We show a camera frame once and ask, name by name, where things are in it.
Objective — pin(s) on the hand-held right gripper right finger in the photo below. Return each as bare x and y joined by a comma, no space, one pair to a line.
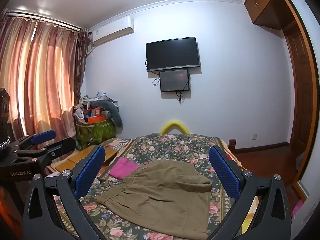
223,173

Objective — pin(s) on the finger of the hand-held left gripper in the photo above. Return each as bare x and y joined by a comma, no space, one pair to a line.
53,150
43,136

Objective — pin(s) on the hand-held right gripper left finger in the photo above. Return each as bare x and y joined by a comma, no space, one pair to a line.
90,171

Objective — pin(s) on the olive green pants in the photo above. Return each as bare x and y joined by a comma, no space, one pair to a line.
160,192

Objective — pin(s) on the wooden board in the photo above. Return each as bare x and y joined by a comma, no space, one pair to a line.
75,158

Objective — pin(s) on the orange striped bedsheet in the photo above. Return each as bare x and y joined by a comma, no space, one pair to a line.
232,155

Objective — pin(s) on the folded pink cloth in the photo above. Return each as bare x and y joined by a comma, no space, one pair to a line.
125,167

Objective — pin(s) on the brown striped cloth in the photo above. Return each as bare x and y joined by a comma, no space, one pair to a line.
117,145

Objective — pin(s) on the green floral storage bag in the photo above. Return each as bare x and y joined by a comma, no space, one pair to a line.
97,132

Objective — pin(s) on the orange box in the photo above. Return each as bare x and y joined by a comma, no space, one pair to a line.
96,119

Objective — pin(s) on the floral blanket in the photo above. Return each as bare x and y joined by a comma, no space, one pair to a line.
175,147

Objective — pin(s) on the pink cream curtain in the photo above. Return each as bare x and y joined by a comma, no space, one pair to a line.
42,80

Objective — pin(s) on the red box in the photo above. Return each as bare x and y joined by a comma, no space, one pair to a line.
97,111

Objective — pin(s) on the pile of grey clothes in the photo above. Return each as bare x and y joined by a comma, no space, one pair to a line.
92,98

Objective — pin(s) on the grey long pillow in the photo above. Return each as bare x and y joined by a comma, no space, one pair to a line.
113,112

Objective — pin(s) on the yellow foam tube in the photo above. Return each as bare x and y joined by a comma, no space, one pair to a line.
172,123

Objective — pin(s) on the brown patterned side curtain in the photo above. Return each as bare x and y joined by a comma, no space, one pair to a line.
83,62

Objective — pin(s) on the wooden door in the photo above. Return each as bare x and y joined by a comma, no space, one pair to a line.
301,92

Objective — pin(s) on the white air conditioner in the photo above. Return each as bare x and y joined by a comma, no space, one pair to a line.
112,30

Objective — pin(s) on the wooden overhead cabinet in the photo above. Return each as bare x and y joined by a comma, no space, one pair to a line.
265,2

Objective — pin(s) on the wooden bed post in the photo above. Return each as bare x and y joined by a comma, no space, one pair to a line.
232,145

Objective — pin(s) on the white wall outlet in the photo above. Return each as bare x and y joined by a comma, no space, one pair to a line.
254,137

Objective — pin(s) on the small black wall monitor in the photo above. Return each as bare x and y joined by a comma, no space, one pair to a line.
174,80

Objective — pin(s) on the white curtain rail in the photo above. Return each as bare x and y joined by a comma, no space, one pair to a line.
42,18

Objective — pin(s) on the black wall television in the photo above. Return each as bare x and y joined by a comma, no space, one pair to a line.
172,53

